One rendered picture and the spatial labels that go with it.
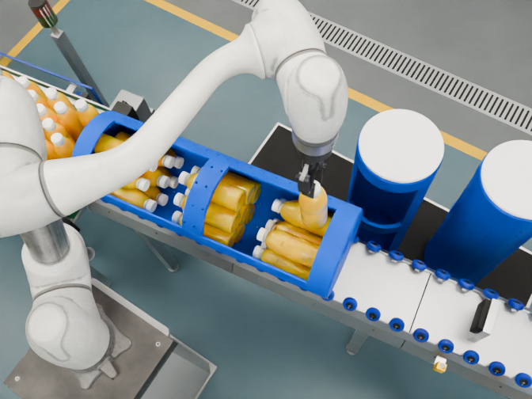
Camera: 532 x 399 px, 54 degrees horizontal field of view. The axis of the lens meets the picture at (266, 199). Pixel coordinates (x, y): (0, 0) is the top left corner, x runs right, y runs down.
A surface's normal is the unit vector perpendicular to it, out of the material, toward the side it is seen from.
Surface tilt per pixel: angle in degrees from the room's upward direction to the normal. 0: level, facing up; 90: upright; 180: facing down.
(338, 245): 12
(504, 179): 0
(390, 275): 0
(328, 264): 36
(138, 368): 4
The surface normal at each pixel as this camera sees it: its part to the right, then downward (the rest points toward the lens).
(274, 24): -0.22, -0.32
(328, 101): 0.31, 0.70
